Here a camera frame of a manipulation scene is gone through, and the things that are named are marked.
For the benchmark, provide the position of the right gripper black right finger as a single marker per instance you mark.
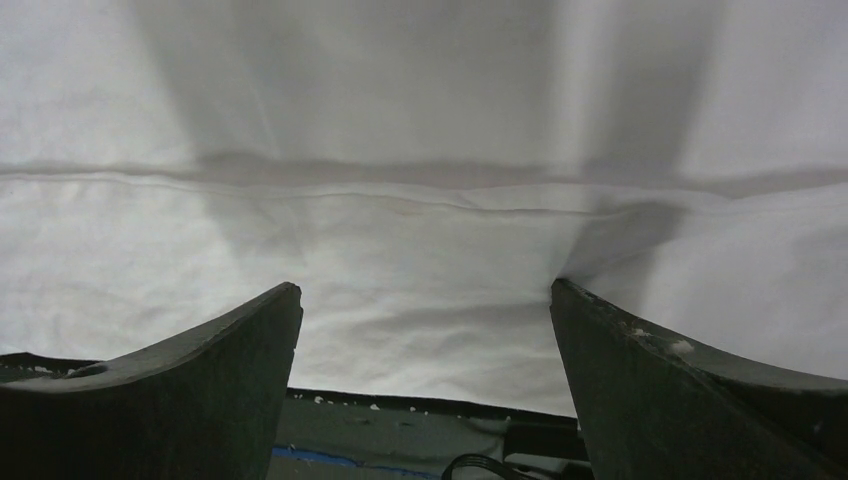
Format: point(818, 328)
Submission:
point(652, 403)

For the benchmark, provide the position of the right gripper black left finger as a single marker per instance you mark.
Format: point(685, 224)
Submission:
point(202, 404)

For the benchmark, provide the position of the white t shirt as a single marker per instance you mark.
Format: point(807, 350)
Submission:
point(409, 290)

